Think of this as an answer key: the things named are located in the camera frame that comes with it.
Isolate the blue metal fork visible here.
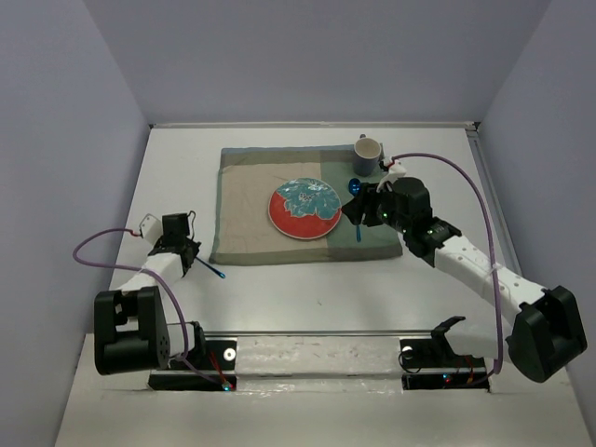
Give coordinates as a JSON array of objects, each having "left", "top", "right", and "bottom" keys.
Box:
[{"left": 195, "top": 256, "right": 226, "bottom": 279}]

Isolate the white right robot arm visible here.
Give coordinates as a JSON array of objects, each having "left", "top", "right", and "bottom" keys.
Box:
[{"left": 342, "top": 177, "right": 588, "bottom": 383}]

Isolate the blue metal spoon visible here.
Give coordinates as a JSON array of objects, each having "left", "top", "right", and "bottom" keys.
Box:
[{"left": 348, "top": 178, "right": 362, "bottom": 243}]

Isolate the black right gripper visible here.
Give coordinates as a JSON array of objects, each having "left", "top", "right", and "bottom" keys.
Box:
[{"left": 339, "top": 181, "right": 410, "bottom": 234}]

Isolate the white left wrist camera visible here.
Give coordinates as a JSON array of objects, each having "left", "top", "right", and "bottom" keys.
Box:
[{"left": 132, "top": 213, "right": 163, "bottom": 246}]

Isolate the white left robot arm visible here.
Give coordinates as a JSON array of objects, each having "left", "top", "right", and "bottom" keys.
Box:
[{"left": 93, "top": 213, "right": 208, "bottom": 375}]

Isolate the lavender cup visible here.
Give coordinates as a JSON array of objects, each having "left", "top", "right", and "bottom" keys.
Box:
[{"left": 352, "top": 134, "right": 384, "bottom": 177}]

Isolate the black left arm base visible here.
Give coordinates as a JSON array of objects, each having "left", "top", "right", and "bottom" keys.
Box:
[{"left": 147, "top": 337, "right": 237, "bottom": 392}]

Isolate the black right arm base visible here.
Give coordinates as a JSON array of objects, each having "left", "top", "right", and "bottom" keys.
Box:
[{"left": 398, "top": 316, "right": 491, "bottom": 391}]

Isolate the patchwork cloth placemat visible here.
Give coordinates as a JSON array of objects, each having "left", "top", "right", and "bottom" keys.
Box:
[{"left": 210, "top": 144, "right": 403, "bottom": 266}]

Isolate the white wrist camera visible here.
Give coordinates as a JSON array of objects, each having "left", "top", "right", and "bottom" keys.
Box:
[
  {"left": 376, "top": 157, "right": 407, "bottom": 193},
  {"left": 132, "top": 213, "right": 163, "bottom": 246}
]

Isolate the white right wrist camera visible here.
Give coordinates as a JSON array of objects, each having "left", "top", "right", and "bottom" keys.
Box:
[{"left": 376, "top": 157, "right": 407, "bottom": 193}]

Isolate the red and teal plate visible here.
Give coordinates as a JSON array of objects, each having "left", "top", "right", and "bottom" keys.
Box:
[{"left": 267, "top": 178, "right": 342, "bottom": 240}]

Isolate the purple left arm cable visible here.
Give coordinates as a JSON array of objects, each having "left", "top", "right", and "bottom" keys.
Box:
[{"left": 72, "top": 226, "right": 234, "bottom": 390}]

